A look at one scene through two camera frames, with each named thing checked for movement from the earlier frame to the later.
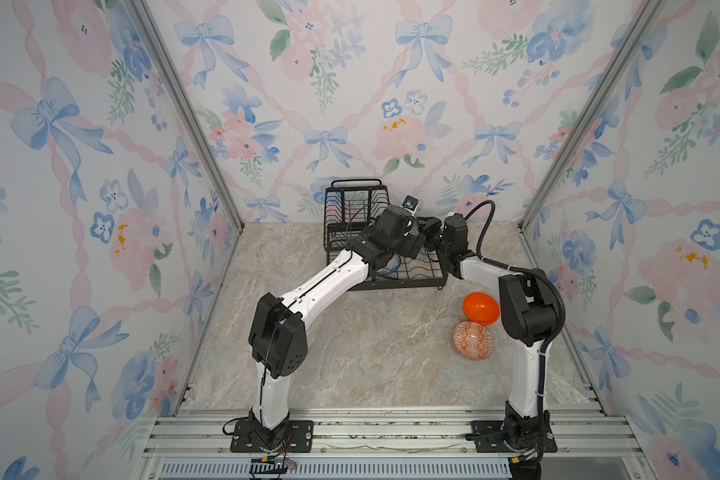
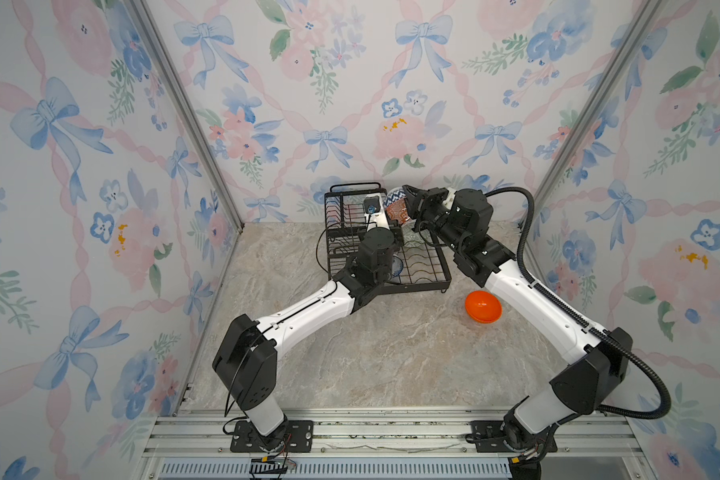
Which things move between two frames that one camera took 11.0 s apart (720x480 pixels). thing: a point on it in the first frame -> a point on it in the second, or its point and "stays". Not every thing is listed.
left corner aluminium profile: (189, 104) stays
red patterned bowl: (473, 341) -> (395, 204)
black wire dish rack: (349, 207) stays
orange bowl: (481, 308) stays
